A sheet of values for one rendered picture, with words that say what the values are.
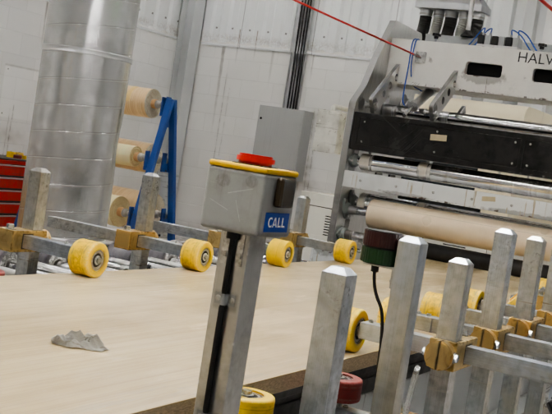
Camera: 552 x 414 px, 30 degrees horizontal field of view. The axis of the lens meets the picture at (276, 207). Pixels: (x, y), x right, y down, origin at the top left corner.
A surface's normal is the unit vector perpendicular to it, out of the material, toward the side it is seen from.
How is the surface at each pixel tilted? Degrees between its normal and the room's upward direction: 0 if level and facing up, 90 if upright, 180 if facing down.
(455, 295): 90
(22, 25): 90
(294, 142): 90
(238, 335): 90
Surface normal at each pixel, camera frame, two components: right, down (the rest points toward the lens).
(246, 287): 0.87, 0.16
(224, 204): -0.47, -0.03
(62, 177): 0.04, 0.06
